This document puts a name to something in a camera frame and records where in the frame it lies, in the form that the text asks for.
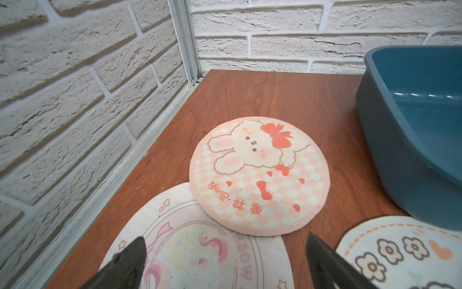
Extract white bear flower coaster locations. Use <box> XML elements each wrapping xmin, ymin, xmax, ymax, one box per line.
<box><xmin>336</xmin><ymin>216</ymin><xmax>462</xmax><ymax>289</ymax></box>

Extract pink rainbow unicorn coaster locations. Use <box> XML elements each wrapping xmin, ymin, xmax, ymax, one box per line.
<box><xmin>103</xmin><ymin>183</ymin><xmax>294</xmax><ymax>289</ymax></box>

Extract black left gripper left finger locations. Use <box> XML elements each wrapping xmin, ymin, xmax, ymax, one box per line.
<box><xmin>81</xmin><ymin>237</ymin><xmax>147</xmax><ymax>289</ymax></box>

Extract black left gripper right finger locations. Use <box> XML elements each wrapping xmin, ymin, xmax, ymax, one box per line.
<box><xmin>306</xmin><ymin>232</ymin><xmax>375</xmax><ymax>289</ymax></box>

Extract teal plastic storage box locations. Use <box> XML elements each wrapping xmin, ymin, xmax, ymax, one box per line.
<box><xmin>356</xmin><ymin>46</ymin><xmax>462</xmax><ymax>231</ymax></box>

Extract aluminium corner post left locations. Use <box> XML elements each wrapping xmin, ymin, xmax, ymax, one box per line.
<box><xmin>167</xmin><ymin>0</ymin><xmax>202</xmax><ymax>86</ymax></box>

